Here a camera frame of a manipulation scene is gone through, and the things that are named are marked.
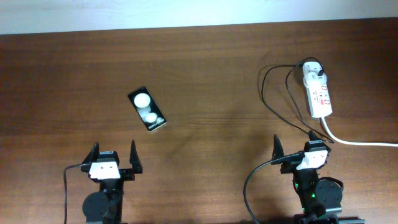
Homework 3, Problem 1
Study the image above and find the white power strip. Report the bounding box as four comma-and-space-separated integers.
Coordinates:
302, 62, 333, 118

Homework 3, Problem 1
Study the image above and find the black USB charging cable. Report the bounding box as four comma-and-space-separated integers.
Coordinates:
261, 57, 335, 144

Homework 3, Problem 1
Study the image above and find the black Galaxy flip phone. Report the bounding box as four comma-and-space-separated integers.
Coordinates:
127, 86, 167, 132

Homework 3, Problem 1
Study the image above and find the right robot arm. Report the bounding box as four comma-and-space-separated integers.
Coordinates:
271, 131, 344, 223

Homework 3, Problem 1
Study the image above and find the white charger adapter plug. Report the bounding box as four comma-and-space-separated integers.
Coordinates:
303, 70, 327, 88

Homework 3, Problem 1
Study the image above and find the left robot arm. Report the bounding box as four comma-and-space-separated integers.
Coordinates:
81, 141, 143, 223

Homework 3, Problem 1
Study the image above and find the white power strip cord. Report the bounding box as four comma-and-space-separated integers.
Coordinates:
319, 116, 398, 147

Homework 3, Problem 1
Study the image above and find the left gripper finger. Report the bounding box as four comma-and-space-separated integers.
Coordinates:
129, 140, 143, 174
82, 142, 100, 164

